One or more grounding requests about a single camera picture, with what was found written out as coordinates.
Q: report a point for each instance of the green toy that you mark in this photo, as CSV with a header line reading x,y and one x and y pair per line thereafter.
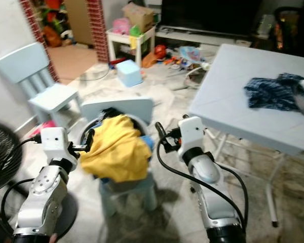
x,y
136,31

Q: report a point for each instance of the pink floor item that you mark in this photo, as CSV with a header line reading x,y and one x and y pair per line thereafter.
x,y
45,127

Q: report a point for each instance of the small white table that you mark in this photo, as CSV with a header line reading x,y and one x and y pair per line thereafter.
x,y
118,38

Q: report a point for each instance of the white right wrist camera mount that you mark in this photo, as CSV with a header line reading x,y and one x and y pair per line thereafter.
x,y
192,134

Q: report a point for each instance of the colourful baby bouncer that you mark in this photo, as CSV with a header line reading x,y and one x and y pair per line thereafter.
x,y
190,54

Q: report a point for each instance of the red ball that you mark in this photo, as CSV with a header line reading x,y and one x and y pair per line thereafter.
x,y
160,51

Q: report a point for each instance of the colourful toy clutter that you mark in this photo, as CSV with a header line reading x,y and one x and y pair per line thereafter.
x,y
53,25

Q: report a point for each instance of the white television stand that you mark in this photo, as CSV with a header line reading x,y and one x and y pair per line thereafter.
x,y
197,36

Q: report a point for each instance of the pale blue folding table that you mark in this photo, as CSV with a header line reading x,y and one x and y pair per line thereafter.
x,y
228,96

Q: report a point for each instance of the dark blue plaid garment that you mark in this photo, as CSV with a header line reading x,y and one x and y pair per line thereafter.
x,y
273,93

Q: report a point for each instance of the light blue child chair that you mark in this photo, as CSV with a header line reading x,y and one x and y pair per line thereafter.
x,y
121,105
50,96

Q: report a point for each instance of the cardboard box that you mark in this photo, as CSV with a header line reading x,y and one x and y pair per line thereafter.
x,y
139,15

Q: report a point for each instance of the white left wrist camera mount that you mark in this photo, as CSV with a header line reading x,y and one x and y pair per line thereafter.
x,y
55,144

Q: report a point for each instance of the black television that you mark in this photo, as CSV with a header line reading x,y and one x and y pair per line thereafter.
x,y
207,15

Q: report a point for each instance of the blue fabric item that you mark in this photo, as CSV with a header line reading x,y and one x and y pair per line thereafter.
x,y
148,143

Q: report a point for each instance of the light blue storage box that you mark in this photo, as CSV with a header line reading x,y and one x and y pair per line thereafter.
x,y
130,75

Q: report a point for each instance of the black stroller chair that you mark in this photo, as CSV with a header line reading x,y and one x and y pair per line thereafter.
x,y
291,30

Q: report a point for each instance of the orange toy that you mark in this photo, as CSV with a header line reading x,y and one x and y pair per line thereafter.
x,y
148,61

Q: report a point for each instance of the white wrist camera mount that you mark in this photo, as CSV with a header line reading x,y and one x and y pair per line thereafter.
x,y
192,134
55,144

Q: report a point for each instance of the yellow garment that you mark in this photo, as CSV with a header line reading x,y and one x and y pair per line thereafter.
x,y
116,149

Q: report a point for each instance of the pink toy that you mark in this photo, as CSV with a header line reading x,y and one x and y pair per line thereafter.
x,y
120,26

